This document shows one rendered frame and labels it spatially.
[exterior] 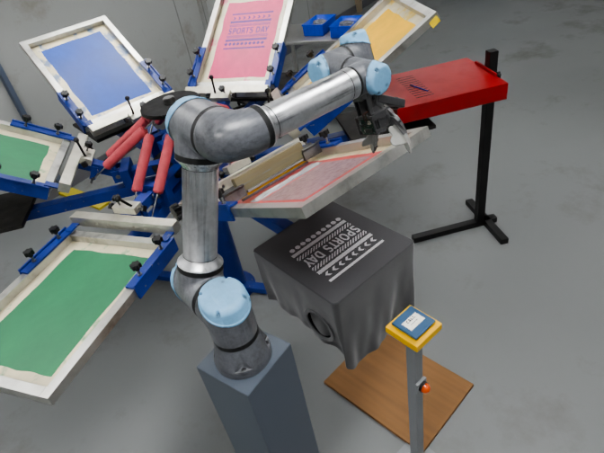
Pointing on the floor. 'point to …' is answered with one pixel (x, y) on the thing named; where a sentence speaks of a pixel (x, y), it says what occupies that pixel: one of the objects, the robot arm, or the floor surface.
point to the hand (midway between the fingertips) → (393, 152)
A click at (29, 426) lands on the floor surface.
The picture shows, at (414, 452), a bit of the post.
